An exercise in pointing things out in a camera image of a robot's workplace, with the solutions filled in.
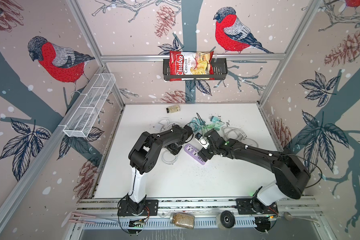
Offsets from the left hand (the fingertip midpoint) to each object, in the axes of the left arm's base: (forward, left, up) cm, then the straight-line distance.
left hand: (169, 149), depth 93 cm
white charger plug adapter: (+18, +8, 0) cm, 20 cm away
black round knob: (-37, -28, +10) cm, 48 cm away
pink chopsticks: (-37, +40, -1) cm, 54 cm away
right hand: (-3, -21, +4) cm, 21 cm away
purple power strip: (-2, -15, +1) cm, 15 cm away
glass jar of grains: (-37, -9, +3) cm, 38 cm away
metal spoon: (-36, -60, -1) cm, 70 cm away
